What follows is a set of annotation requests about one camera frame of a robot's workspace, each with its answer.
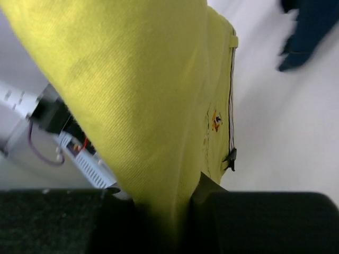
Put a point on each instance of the navy blue trousers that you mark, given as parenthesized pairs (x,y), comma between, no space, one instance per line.
(314,21)

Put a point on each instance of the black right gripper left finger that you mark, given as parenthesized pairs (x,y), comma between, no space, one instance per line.
(70,221)

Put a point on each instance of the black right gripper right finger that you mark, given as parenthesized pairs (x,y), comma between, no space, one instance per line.
(260,222)

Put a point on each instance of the white slotted cable duct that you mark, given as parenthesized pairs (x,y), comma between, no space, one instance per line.
(90,165)

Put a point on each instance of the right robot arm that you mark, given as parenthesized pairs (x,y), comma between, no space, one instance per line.
(52,116)

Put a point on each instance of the olive green trousers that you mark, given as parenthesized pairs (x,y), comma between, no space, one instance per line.
(151,85)

